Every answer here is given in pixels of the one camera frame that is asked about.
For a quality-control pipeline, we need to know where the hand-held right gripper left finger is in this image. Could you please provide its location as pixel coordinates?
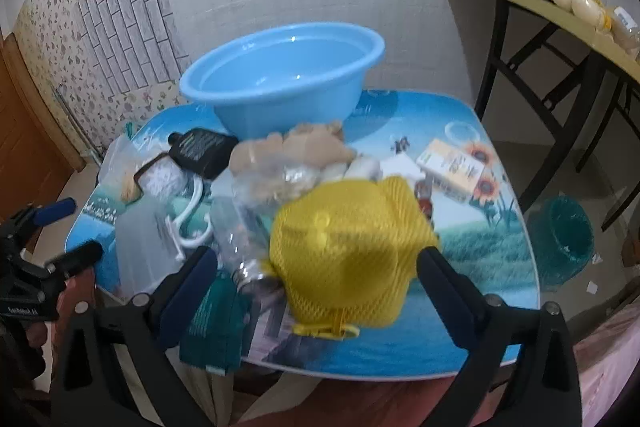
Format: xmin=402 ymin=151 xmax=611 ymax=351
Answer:
xmin=52 ymin=246 xmax=219 ymax=427

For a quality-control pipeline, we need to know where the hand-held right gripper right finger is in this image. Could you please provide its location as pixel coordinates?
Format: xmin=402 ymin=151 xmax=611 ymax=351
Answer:
xmin=416 ymin=246 xmax=583 ymax=427

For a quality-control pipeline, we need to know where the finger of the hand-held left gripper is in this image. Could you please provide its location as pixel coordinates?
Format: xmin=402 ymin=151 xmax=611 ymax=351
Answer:
xmin=44 ymin=242 xmax=104 ymax=280
xmin=29 ymin=198 xmax=77 ymax=228

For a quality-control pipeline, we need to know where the translucent plastic bag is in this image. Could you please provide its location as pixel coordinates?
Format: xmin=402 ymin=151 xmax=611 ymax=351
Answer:
xmin=115 ymin=202 xmax=177 ymax=299

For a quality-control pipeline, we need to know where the white plastic hook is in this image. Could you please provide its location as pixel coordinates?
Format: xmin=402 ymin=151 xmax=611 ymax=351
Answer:
xmin=165 ymin=179 xmax=217 ymax=264

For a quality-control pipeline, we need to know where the clear plastic bag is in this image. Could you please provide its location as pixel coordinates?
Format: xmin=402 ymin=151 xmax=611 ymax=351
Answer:
xmin=210 ymin=164 xmax=321 ymax=300

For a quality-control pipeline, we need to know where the yellow mesh bag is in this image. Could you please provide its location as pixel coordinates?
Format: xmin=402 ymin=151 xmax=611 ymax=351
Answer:
xmin=269 ymin=176 xmax=441 ymax=339

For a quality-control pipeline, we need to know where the clear zip bag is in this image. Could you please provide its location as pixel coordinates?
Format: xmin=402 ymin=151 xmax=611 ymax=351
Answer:
xmin=97 ymin=134 xmax=191 ymax=205

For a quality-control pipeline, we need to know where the small yellow white carton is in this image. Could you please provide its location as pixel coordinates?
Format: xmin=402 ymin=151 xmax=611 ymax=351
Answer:
xmin=416 ymin=139 xmax=488 ymax=202

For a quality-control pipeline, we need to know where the white charger plug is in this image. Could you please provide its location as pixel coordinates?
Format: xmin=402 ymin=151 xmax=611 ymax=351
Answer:
xmin=382 ymin=154 xmax=427 ymax=184

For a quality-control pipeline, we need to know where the black bottle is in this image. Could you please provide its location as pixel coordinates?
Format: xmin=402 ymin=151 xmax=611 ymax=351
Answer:
xmin=167 ymin=128 xmax=240 ymax=180

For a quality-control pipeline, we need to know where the white cloth roll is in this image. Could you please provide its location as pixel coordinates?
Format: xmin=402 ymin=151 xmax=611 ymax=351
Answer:
xmin=320 ymin=157 xmax=383 ymax=182

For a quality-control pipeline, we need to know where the beige plush toy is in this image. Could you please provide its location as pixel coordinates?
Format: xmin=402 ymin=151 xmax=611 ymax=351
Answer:
xmin=229 ymin=121 xmax=357 ymax=180

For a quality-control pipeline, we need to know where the blue plastic basin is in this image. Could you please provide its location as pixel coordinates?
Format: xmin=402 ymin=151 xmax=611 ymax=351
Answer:
xmin=179 ymin=23 xmax=386 ymax=142

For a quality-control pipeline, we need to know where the printed landscape desktop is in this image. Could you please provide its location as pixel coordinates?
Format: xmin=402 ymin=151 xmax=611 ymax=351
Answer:
xmin=67 ymin=89 xmax=541 ymax=379

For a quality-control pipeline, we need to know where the brown wooden door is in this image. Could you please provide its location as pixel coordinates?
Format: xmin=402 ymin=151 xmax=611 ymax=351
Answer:
xmin=0 ymin=36 xmax=87 ymax=233

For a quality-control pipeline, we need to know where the metal rod stand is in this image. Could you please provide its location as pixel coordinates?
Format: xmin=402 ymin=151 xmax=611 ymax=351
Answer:
xmin=54 ymin=84 xmax=103 ymax=160

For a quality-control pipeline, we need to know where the green trash bin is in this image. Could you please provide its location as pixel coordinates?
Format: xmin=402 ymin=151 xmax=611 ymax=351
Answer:
xmin=527 ymin=196 xmax=596 ymax=292

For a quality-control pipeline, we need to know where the pink blanket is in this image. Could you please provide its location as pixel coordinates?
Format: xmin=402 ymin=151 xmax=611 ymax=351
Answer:
xmin=572 ymin=292 xmax=640 ymax=427

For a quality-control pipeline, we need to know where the wooden side table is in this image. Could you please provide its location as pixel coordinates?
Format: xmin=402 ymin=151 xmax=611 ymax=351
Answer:
xmin=440 ymin=0 xmax=640 ymax=233

